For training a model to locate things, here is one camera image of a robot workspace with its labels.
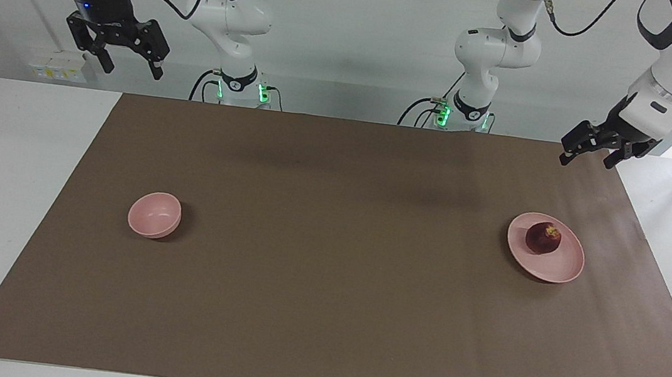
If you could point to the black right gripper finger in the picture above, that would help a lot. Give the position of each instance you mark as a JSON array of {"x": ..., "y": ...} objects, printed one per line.
[
  {"x": 156, "y": 54},
  {"x": 101, "y": 57}
]

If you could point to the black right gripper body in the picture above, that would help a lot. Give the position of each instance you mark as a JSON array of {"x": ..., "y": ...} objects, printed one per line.
[{"x": 107, "y": 7}]

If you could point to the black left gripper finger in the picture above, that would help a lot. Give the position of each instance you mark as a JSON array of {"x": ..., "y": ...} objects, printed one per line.
[
  {"x": 619, "y": 156},
  {"x": 579, "y": 140}
]

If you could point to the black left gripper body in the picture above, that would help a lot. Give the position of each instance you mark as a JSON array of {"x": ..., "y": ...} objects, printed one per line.
[{"x": 627, "y": 130}]

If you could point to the dark red apple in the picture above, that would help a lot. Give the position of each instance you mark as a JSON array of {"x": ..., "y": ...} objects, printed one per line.
[{"x": 543, "y": 239}]

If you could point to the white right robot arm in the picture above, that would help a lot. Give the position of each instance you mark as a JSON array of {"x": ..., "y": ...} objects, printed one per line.
[{"x": 236, "y": 13}]

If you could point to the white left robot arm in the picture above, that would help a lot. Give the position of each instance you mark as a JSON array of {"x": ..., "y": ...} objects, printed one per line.
[{"x": 497, "y": 49}]

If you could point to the pink plate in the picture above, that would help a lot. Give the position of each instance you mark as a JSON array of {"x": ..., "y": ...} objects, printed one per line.
[{"x": 555, "y": 267}]

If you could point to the pink bowl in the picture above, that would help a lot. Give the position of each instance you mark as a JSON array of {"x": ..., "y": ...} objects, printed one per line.
[{"x": 154, "y": 215}]

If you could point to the brown table mat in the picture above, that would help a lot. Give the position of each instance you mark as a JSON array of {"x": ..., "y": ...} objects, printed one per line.
[{"x": 326, "y": 276}]

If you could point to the white wall power outlet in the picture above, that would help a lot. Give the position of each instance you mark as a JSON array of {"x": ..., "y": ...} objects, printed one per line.
[{"x": 59, "y": 65}]

